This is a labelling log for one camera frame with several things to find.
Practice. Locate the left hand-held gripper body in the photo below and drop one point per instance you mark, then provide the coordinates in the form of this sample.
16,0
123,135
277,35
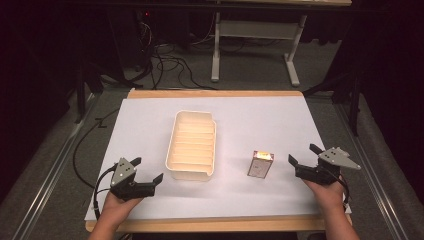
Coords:
124,173

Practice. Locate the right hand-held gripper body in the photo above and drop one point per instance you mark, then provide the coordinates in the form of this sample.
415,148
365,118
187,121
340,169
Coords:
322,172

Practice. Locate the person's right hand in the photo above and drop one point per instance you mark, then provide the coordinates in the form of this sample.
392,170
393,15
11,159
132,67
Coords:
326,193

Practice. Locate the person's left hand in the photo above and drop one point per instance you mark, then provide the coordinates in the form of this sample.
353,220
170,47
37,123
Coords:
116,204

